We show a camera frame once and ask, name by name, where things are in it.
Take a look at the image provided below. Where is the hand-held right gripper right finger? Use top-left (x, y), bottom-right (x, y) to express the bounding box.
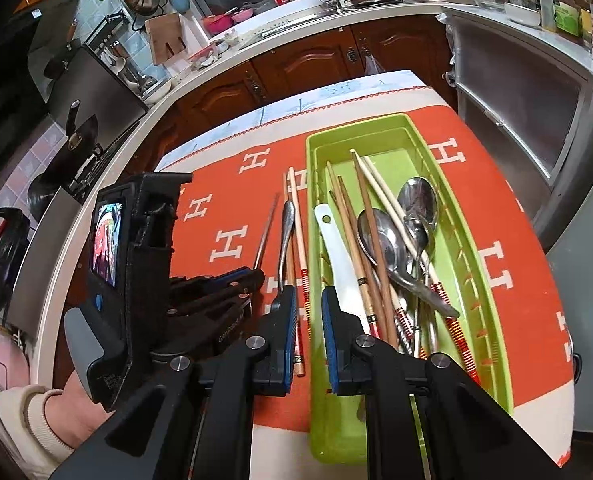
top-left (321, 286), bottom-right (562, 480)

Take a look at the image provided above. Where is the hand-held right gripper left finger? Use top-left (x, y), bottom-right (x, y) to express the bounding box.
top-left (46, 285), bottom-right (298, 480)

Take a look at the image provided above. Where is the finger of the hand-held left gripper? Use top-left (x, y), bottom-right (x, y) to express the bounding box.
top-left (169, 293), bottom-right (254, 356)
top-left (169, 269), bottom-right (266, 307)

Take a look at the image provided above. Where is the white rice paddle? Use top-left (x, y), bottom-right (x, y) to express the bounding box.
top-left (313, 202), bottom-right (372, 336)

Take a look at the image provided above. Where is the chopstick with red patterned end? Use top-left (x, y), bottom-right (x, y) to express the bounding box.
top-left (389, 287), bottom-right (410, 336)

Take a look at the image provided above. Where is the green plastic utensil tray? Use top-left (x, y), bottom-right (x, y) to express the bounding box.
top-left (304, 112), bottom-right (515, 466)

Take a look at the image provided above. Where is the pale chopstick with striped end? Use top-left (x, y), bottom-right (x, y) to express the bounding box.
top-left (364, 155), bottom-right (481, 385)

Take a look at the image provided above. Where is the person's left forearm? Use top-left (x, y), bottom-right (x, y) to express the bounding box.
top-left (0, 375), bottom-right (114, 480)

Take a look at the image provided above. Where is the plain metal chopstick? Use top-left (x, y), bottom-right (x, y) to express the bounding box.
top-left (253, 191), bottom-right (281, 283)

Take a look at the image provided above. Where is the black wok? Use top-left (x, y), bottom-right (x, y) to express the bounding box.
top-left (25, 99), bottom-right (103, 222)

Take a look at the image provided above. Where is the black kettle with red trim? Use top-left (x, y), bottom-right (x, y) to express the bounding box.
top-left (0, 206), bottom-right (33, 314)

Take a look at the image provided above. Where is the dark brown wooden chopstick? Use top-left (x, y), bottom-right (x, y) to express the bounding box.
top-left (350, 148), bottom-right (398, 346)

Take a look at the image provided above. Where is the pink appliance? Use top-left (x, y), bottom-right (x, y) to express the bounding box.
top-left (0, 314), bottom-right (30, 397)

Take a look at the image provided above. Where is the steel stove splash guard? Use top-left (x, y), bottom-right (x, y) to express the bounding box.
top-left (45, 44), bottom-right (150, 127)

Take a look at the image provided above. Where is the orange patterned table mat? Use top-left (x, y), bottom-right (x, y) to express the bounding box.
top-left (156, 87), bottom-right (577, 466)

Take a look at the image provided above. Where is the pale blue tablecloth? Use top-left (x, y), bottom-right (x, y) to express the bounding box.
top-left (156, 69), bottom-right (427, 173)

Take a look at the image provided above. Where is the wooden cutting board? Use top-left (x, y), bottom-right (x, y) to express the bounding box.
top-left (143, 11), bottom-right (188, 67)

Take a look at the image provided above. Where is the black dish rack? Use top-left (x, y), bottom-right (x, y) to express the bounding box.
top-left (83, 9), bottom-right (133, 62)

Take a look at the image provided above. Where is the white cutting board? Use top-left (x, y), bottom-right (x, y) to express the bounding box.
top-left (175, 14), bottom-right (210, 59)

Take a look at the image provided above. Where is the wooden kitchen cabinet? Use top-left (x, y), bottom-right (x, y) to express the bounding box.
top-left (121, 22), bottom-right (457, 171)

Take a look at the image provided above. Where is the steel sink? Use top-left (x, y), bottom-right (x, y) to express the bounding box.
top-left (239, 7), bottom-right (350, 48)

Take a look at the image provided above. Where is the grey appliance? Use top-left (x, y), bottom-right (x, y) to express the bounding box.
top-left (541, 144), bottom-right (593, 437)

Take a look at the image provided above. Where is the white bowl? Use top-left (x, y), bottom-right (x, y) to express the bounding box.
top-left (503, 2), bottom-right (543, 29)

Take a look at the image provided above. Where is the clear plastic bottle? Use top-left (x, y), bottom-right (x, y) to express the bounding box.
top-left (537, 0), bottom-right (558, 32)

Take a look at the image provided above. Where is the green label bottle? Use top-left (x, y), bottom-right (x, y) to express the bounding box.
top-left (553, 0), bottom-right (586, 37)

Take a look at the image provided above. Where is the metal spoon with wavy handle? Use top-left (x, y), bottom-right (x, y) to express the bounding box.
top-left (276, 200), bottom-right (298, 311)

